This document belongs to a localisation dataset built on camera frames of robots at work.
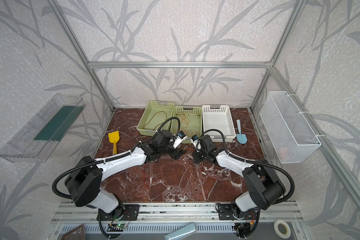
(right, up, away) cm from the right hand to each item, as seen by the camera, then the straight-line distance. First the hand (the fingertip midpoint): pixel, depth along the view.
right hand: (194, 149), depth 91 cm
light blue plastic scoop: (+33, +5, +11) cm, 35 cm away
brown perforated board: (-56, -35, -22) cm, 70 cm away
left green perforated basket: (-29, +23, +25) cm, 45 cm away
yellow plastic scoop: (-56, +6, +11) cm, 57 cm away
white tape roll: (+41, -33, -21) cm, 57 cm away
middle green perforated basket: (-2, +17, +18) cm, 25 cm away
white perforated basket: (+19, +19, +23) cm, 36 cm away
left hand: (-7, +6, -6) cm, 11 cm away
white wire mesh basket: (+39, +12, -29) cm, 50 cm away
